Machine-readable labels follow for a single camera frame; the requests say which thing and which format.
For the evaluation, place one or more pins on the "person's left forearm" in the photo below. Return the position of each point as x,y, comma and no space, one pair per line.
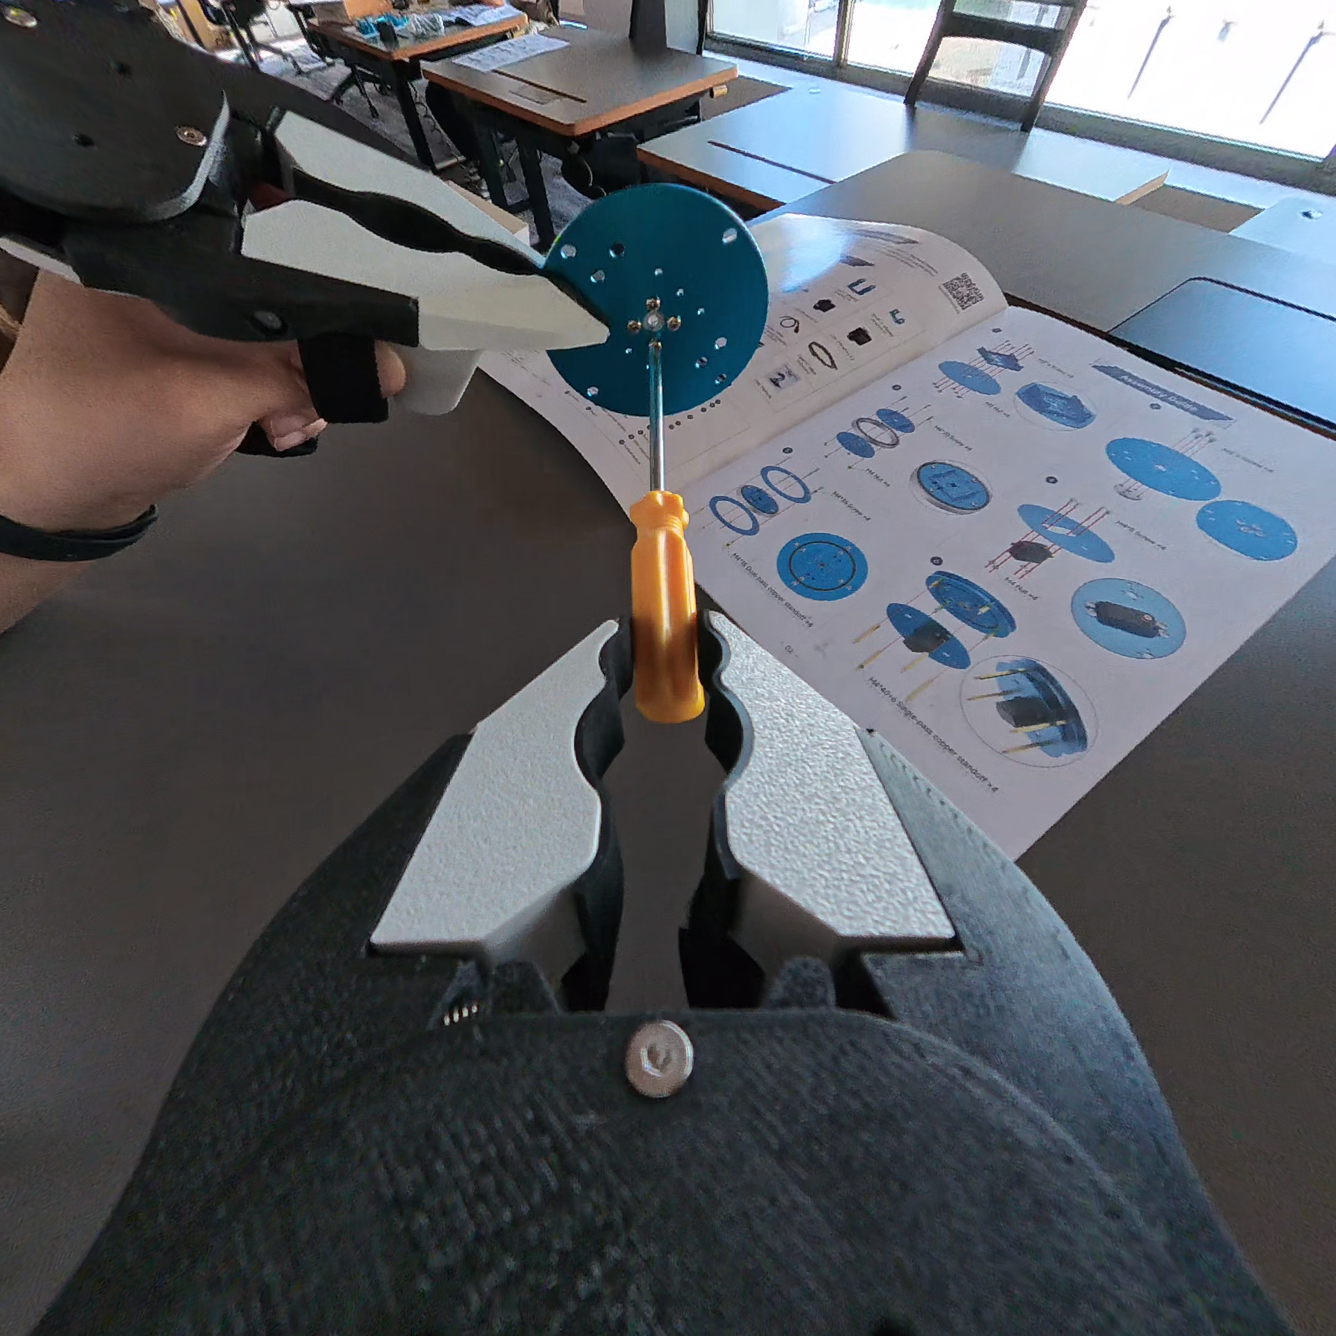
30,590

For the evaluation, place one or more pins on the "blue round metal plate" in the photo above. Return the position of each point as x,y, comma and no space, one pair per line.
730,250

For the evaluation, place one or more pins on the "person's left hand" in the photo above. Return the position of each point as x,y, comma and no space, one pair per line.
135,417

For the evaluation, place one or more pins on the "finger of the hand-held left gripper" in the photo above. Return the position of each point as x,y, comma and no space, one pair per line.
489,313
364,156

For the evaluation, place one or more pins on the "wood-edged desk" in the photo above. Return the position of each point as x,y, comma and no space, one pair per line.
416,37
583,78

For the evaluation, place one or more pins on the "open assembly manual booklet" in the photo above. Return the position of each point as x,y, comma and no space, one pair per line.
1231,584

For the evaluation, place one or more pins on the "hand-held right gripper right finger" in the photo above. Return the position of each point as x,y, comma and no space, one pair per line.
830,835

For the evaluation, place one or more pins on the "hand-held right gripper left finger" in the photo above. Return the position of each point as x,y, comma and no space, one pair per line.
496,835

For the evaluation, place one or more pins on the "large glass window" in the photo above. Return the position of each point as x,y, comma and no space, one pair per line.
1199,62

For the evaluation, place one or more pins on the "grey desk with slot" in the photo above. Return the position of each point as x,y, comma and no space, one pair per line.
887,135

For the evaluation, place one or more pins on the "black wristband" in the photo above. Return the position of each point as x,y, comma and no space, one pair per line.
82,542

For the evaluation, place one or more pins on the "white paper sheet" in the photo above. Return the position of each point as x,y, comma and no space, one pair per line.
505,49

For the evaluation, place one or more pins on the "black chair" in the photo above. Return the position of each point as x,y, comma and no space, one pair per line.
1002,37

